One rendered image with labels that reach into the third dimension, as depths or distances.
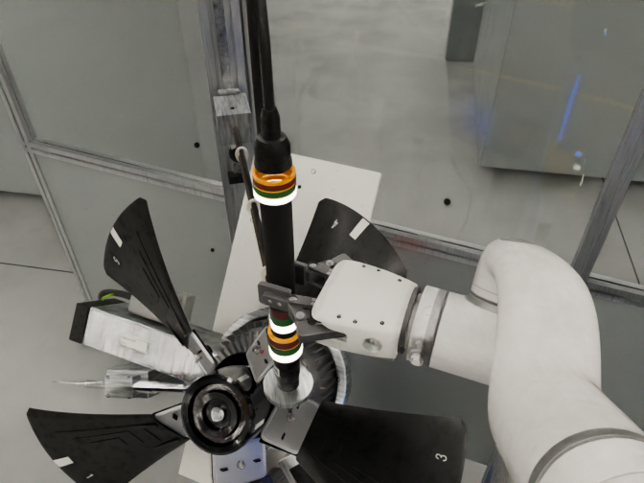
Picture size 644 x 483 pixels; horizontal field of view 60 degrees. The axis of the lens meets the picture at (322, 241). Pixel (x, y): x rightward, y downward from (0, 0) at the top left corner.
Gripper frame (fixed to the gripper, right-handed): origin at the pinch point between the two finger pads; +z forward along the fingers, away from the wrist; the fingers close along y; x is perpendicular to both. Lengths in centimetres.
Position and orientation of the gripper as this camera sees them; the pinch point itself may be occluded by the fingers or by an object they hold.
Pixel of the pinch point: (283, 283)
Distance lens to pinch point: 65.7
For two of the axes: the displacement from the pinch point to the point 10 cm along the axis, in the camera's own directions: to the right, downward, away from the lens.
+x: 0.1, -7.5, -6.6
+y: 3.7, -6.1, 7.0
